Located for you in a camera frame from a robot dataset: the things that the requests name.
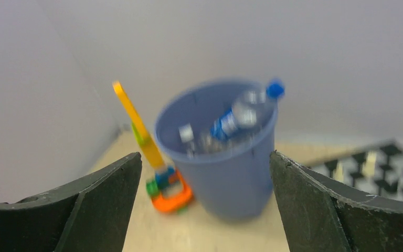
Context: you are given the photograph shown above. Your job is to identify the green blue toy blocks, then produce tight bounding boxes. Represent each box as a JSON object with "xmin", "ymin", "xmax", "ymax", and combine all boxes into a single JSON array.
[{"xmin": 145, "ymin": 166, "xmax": 178, "ymax": 198}]

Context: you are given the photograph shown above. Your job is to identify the white chess piece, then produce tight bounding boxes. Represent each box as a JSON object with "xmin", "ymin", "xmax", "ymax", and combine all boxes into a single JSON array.
[
  {"xmin": 362, "ymin": 151, "xmax": 377, "ymax": 178},
  {"xmin": 332, "ymin": 161, "xmax": 345, "ymax": 183}
]

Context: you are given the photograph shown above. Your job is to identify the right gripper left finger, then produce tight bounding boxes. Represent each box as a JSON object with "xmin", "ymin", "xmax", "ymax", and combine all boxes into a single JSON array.
[{"xmin": 0, "ymin": 152, "xmax": 142, "ymax": 251}]

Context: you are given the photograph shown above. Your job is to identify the Pepsi bottle blue cap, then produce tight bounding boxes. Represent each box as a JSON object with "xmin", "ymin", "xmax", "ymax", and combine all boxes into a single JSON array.
[{"xmin": 198, "ymin": 79, "xmax": 285, "ymax": 154}]

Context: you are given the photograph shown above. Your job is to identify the black white chessboard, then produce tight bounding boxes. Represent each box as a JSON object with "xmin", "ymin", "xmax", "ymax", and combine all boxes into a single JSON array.
[{"xmin": 307, "ymin": 140, "xmax": 403, "ymax": 202}]

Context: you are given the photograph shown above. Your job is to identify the yellow green toy tower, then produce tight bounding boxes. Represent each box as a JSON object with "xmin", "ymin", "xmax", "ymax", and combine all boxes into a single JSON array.
[{"xmin": 112, "ymin": 81, "xmax": 167, "ymax": 174}]

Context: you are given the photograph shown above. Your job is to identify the blue plastic bin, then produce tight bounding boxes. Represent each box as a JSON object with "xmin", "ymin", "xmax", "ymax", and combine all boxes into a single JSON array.
[{"xmin": 154, "ymin": 78, "xmax": 278, "ymax": 220}]

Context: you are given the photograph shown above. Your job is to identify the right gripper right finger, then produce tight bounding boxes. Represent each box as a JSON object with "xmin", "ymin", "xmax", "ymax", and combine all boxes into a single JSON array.
[{"xmin": 270, "ymin": 151, "xmax": 403, "ymax": 251}]

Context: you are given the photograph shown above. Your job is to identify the orange toy ring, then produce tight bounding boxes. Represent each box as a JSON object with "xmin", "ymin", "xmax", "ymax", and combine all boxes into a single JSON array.
[{"xmin": 151, "ymin": 169, "xmax": 195, "ymax": 214}]

